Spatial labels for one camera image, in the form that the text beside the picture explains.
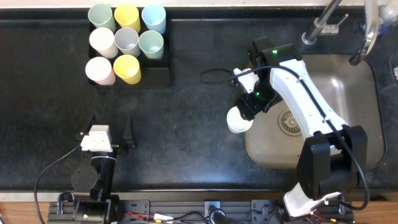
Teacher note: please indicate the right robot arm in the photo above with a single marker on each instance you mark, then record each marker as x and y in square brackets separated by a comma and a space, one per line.
[298, 93]

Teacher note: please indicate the mounting rail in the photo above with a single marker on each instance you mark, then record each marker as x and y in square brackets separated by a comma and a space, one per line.
[186, 209]

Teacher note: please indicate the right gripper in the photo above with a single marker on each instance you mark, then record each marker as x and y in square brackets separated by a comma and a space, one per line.
[250, 107]

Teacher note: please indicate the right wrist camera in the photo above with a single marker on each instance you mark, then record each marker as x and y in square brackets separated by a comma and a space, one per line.
[247, 80]

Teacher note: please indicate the white cup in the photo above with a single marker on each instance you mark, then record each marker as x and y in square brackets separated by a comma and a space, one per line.
[237, 126]
[102, 40]

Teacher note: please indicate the steel tap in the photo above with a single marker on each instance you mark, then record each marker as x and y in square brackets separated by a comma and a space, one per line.
[370, 31]

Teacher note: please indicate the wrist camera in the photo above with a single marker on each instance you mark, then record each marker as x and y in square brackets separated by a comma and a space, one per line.
[97, 139]
[247, 80]

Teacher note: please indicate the blue soap bottle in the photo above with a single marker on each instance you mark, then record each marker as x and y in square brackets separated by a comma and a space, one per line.
[386, 26]

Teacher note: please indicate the grey cup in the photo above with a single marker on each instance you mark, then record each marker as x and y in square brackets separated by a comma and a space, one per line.
[127, 40]

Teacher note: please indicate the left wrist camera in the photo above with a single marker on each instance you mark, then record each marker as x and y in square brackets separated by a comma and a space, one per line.
[97, 139]

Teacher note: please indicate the blue cup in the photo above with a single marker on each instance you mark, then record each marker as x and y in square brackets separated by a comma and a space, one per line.
[154, 16]

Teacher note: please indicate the steel sink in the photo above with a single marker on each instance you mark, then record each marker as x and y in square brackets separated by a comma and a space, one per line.
[363, 93]

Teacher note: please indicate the pink cup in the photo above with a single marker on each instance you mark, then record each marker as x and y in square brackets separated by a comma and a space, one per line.
[99, 70]

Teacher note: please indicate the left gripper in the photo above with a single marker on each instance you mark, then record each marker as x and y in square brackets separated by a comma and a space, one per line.
[123, 147]

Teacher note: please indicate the green cup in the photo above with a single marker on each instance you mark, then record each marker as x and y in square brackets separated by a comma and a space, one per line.
[150, 43]
[101, 15]

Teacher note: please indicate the black tray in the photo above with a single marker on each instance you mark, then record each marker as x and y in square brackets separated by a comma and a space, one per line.
[155, 73]

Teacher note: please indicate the yellow cup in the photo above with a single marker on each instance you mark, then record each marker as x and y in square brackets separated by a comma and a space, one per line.
[127, 15]
[126, 68]

